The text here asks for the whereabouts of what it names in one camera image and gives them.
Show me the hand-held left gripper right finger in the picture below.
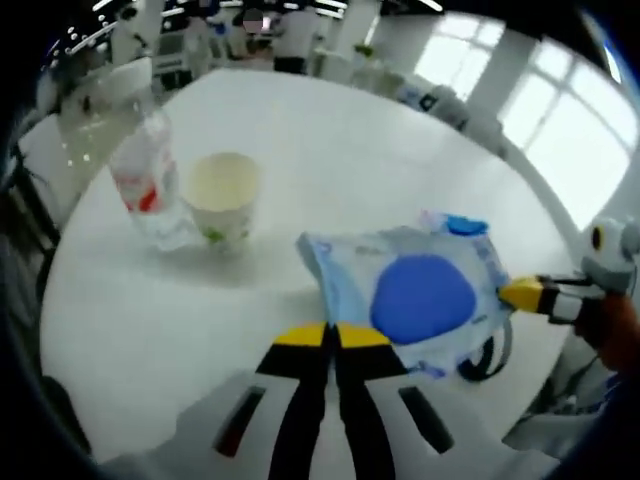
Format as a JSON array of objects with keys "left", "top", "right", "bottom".
[{"left": 332, "top": 322, "right": 556, "bottom": 480}]

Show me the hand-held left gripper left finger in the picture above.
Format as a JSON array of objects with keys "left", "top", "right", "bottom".
[{"left": 102, "top": 322, "right": 332, "bottom": 480}]

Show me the black cable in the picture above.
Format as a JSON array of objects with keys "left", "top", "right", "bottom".
[{"left": 457, "top": 319, "right": 514, "bottom": 384}]

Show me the blue tissue packet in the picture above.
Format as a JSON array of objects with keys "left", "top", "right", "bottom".
[{"left": 419, "top": 209, "right": 489, "bottom": 239}]

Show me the blue white plastic bag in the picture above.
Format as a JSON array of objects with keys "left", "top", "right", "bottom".
[{"left": 295, "top": 224, "right": 514, "bottom": 381}]

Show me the white paper cup green print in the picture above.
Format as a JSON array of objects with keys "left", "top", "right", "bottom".
[{"left": 180, "top": 152, "right": 261, "bottom": 256}]

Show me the clear plastic water bottle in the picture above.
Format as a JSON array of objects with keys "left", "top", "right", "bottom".
[{"left": 108, "top": 107, "right": 194, "bottom": 251}]

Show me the person's right hand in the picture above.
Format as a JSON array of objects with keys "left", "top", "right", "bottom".
[{"left": 574, "top": 293, "right": 640, "bottom": 372}]

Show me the white mesh office chair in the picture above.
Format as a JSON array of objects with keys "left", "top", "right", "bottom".
[{"left": 502, "top": 369, "right": 614, "bottom": 459}]

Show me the white table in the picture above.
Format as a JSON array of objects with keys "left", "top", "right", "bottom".
[{"left": 39, "top": 67, "right": 586, "bottom": 464}]

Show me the black folding stand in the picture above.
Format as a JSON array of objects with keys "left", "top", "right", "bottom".
[{"left": 4, "top": 144, "right": 57, "bottom": 247}]

